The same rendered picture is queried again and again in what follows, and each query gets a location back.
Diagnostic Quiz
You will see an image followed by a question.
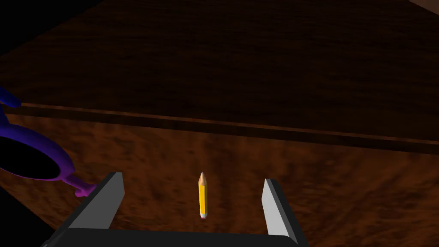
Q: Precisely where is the yellow pencil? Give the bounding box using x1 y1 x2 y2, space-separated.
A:
198 172 208 220

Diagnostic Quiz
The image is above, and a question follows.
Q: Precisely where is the purple pan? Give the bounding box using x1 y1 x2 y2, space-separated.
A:
0 86 98 199

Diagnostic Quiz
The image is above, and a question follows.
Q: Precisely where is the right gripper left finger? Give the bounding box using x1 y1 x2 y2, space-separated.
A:
68 172 125 230

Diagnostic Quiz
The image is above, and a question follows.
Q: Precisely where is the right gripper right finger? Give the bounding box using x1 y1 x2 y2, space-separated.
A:
261 178 299 243

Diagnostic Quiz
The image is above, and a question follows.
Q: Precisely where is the brown wooden table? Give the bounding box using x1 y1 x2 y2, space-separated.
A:
0 102 439 247

